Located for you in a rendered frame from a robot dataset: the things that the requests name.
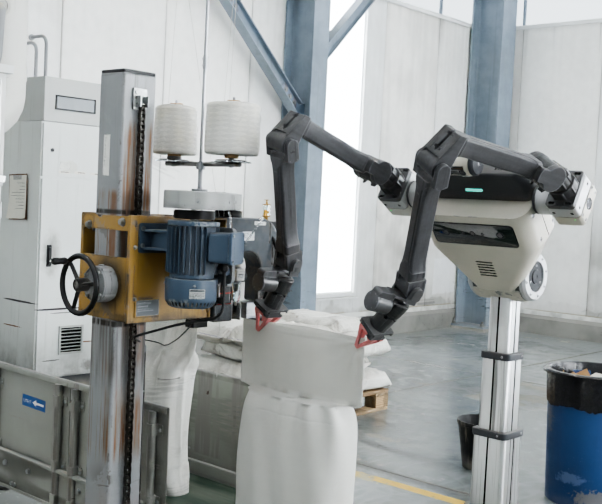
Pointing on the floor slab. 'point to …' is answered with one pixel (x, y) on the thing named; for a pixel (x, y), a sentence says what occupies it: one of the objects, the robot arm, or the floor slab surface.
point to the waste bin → (589, 432)
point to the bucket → (467, 437)
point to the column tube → (99, 369)
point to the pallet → (376, 398)
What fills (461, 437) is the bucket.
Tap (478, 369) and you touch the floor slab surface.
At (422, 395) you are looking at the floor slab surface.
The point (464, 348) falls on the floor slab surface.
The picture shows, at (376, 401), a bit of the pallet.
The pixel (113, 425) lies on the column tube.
